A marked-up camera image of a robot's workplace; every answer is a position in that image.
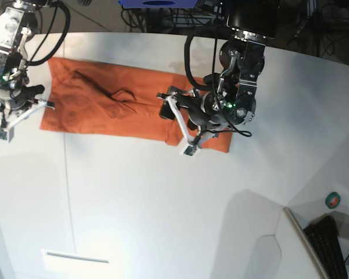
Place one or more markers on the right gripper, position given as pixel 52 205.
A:
pixel 17 26

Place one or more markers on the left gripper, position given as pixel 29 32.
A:
pixel 230 99

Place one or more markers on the orange t-shirt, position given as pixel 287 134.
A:
pixel 108 99

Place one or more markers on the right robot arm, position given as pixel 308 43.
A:
pixel 57 5

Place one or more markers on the blue box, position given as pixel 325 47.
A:
pixel 131 4

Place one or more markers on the green tape roll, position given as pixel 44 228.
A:
pixel 333 200

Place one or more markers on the black keyboard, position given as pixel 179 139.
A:
pixel 323 237

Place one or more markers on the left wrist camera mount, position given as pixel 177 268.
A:
pixel 183 125

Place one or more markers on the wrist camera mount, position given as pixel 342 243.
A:
pixel 183 125
pixel 7 128

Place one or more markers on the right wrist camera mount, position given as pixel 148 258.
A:
pixel 7 128

